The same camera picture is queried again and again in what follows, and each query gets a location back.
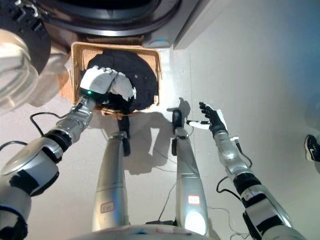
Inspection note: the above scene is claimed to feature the black right robot foot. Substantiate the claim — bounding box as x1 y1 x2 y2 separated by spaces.
171 108 185 130

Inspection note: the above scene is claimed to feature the silver right robot leg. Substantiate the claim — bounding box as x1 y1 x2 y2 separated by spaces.
171 127 210 237

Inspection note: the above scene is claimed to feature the black and white sneaker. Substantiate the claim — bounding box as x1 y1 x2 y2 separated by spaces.
304 134 320 162

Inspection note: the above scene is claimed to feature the thin floor wire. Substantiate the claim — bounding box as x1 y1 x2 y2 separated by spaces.
149 139 251 237

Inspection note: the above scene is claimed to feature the silver robot leg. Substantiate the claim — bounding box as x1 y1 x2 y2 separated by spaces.
91 132 131 232
171 127 210 237

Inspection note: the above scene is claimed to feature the round washing machine door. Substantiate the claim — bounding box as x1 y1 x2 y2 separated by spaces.
0 0 68 106

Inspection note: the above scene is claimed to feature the black and white right hand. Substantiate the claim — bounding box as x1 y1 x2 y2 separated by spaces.
186 101 229 133

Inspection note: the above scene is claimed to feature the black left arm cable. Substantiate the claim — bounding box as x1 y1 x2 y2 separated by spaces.
0 111 76 153

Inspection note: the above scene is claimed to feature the grey washing machine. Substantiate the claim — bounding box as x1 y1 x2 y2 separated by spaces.
41 0 208 48

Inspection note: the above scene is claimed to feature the black and white left hand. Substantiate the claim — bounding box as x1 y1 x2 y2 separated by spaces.
79 65 126 101

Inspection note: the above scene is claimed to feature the robot torso with red stripe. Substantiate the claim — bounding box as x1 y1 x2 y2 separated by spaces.
72 223 201 240

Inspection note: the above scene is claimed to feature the black flat floor box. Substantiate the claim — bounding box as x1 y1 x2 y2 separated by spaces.
146 219 176 226

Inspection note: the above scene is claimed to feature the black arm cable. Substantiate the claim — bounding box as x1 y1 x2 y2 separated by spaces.
0 111 76 153
216 139 253 195

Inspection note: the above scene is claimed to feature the black robot foot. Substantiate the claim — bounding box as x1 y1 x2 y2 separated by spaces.
171 108 185 130
117 115 132 157

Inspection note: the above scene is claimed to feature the black left robot foot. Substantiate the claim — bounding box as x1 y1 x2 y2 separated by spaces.
117 115 132 157

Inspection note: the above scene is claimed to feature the brown wicker laundry basket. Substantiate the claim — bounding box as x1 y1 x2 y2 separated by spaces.
56 41 164 120

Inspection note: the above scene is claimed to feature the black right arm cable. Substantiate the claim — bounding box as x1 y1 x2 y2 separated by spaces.
216 139 253 195

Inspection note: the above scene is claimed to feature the silver left robot leg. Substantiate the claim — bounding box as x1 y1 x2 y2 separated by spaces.
91 132 131 232

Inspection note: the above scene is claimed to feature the black shirt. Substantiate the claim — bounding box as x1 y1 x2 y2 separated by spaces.
86 48 160 116

